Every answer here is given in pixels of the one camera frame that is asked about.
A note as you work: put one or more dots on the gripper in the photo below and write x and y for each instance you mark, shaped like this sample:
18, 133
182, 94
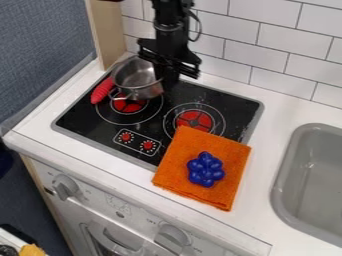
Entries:
171, 46

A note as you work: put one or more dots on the silver pot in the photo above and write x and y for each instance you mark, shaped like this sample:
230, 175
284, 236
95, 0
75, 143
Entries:
135, 78

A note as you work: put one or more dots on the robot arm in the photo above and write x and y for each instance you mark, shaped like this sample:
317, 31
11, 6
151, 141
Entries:
171, 13

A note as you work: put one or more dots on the toy stove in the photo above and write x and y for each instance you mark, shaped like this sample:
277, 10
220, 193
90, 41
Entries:
133, 133

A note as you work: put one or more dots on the orange cloth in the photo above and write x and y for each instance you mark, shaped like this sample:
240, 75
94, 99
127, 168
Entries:
178, 173

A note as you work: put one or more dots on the blue toy grapes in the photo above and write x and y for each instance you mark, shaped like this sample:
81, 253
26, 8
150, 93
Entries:
206, 169

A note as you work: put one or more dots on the toy sink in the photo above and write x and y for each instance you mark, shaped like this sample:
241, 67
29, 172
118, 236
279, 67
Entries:
311, 186

